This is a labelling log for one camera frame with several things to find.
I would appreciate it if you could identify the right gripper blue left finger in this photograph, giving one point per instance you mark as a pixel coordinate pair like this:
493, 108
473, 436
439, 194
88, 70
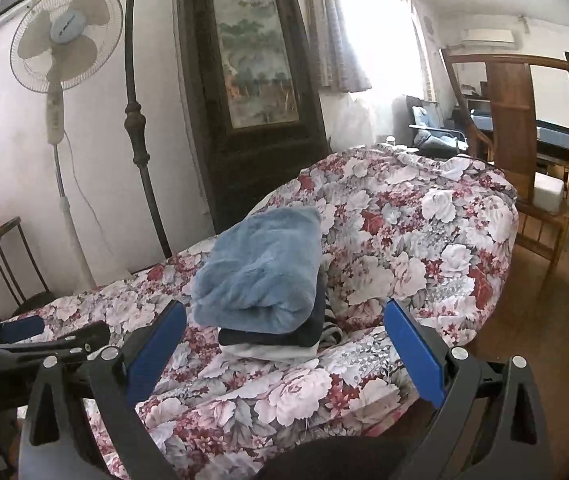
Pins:
56, 439

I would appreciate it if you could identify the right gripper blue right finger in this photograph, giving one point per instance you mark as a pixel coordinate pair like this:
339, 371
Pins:
489, 421

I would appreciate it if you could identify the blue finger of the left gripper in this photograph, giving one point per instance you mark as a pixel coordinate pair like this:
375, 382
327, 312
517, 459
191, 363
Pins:
21, 329

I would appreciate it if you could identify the blue fleece jacket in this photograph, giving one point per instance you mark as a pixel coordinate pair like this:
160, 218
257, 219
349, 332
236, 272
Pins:
261, 274

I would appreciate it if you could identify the black metal rack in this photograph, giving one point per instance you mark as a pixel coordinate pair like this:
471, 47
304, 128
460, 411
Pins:
23, 303

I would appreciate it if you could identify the striped black white garment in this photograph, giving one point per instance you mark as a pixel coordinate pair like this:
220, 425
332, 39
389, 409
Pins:
331, 335

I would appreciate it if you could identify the dark navy folded garment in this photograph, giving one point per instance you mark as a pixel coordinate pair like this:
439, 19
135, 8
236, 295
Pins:
304, 336

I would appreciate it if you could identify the white folded garment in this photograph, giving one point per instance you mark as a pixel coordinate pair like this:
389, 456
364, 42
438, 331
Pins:
278, 354

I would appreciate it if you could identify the floral bed cover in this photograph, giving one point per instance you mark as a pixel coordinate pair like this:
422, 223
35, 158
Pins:
437, 237

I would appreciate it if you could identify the white box on chair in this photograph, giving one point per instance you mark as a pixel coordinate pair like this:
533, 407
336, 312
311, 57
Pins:
548, 193

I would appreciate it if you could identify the wooden chair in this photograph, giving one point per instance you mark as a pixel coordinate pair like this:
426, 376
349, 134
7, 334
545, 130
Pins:
512, 146

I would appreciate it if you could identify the white standing fan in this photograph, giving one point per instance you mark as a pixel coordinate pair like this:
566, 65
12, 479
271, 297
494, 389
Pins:
58, 45

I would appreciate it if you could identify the dark wooden painted cabinet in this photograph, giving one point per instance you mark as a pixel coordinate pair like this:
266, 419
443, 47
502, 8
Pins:
253, 106

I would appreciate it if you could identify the patterned window curtain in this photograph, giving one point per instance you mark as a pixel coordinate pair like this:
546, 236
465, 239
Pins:
334, 61

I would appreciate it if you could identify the wall air conditioner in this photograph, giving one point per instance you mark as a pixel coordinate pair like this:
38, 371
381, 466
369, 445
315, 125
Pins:
489, 37

